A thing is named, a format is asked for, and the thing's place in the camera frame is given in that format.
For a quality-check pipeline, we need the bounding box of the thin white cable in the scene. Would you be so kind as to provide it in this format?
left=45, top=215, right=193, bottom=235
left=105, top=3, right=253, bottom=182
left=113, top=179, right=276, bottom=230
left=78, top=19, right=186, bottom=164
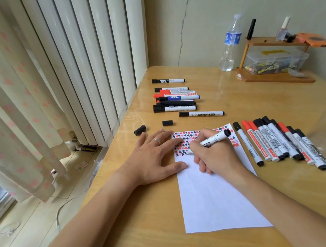
left=0, top=220, right=24, bottom=244

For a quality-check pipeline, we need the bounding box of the white paper sheet with doodles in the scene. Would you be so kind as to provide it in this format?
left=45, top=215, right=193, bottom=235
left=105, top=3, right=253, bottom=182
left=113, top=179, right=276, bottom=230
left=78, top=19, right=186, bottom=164
left=170, top=118, right=274, bottom=241

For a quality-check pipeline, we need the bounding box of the pile of mixed whiteboard markers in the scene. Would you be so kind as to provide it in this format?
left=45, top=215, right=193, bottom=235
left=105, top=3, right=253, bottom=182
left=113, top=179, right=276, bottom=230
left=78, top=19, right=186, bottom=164
left=150, top=81, right=203, bottom=118

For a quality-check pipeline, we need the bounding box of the white radiator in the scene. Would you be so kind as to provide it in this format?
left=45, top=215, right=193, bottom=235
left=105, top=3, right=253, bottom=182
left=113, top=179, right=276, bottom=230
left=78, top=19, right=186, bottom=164
left=0, top=0, right=169, bottom=161

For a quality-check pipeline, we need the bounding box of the person's right forearm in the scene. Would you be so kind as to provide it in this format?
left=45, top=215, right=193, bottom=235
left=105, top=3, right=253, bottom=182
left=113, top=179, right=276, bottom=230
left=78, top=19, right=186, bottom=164
left=223, top=149, right=326, bottom=247

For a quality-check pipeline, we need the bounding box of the wooden desk shelf rack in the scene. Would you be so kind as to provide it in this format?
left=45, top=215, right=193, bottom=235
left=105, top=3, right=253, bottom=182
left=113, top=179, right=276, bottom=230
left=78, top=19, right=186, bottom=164
left=231, top=28, right=317, bottom=95

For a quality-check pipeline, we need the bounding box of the person's left forearm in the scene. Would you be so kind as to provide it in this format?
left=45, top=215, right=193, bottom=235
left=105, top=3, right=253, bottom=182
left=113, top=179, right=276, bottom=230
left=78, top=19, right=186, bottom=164
left=0, top=165, right=149, bottom=247

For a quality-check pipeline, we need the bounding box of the person's right hand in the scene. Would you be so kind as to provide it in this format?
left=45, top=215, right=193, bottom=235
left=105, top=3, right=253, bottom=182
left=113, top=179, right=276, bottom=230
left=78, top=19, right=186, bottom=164
left=187, top=122, right=249, bottom=185

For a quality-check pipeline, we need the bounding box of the small printed paper scrap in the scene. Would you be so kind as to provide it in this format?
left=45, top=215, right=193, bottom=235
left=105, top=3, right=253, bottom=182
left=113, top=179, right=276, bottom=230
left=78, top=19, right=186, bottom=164
left=73, top=160, right=90, bottom=173

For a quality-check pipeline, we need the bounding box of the radiator pipe valve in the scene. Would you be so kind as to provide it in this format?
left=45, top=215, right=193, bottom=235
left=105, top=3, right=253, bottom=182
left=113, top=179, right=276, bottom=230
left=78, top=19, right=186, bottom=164
left=65, top=132, right=98, bottom=157

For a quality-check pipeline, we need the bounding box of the cream curtain with pink print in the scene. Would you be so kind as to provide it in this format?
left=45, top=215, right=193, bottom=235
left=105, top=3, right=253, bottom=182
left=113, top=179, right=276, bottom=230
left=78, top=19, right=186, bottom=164
left=0, top=0, right=85, bottom=210

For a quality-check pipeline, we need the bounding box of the small glass bottle white cap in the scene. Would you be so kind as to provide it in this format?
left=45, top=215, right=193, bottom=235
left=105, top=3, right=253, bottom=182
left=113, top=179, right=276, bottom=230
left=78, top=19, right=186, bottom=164
left=272, top=16, right=295, bottom=43

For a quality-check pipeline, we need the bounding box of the small black bottle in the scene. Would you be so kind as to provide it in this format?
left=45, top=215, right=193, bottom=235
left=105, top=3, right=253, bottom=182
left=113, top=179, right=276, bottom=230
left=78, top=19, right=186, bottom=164
left=284, top=31, right=297, bottom=44

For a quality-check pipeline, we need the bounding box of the orange flat case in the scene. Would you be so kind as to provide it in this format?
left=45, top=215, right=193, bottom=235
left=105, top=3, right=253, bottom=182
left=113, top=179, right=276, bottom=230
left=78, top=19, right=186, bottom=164
left=294, top=29, right=326, bottom=54

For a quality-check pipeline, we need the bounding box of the clear plastic storage box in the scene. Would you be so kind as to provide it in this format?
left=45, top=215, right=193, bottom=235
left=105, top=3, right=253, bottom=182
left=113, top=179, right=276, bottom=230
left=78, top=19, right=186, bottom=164
left=242, top=40, right=312, bottom=80

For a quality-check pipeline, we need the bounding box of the clear plastic water bottle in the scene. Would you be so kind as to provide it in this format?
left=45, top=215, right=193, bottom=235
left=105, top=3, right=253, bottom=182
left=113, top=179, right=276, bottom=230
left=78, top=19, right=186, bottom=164
left=211, top=13, right=250, bottom=73

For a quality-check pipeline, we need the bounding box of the person's left hand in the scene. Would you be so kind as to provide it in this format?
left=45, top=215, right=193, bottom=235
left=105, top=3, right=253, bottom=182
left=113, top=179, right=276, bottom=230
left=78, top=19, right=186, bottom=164
left=117, top=126, right=190, bottom=190

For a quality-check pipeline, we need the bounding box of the long row of whiteboard markers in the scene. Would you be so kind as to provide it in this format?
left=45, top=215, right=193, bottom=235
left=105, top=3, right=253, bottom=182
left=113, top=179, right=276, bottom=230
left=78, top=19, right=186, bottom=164
left=232, top=106, right=326, bottom=194

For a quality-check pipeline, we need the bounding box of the black pen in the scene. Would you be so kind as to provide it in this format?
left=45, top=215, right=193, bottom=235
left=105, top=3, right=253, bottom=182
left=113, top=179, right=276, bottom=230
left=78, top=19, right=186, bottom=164
left=243, top=18, right=260, bottom=41

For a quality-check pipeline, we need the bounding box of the white marker with black cap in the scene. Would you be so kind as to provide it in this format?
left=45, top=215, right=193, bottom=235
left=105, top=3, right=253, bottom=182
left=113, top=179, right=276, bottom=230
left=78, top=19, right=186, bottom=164
left=179, top=105, right=226, bottom=123
left=183, top=128, right=234, bottom=156
left=151, top=74, right=186, bottom=88

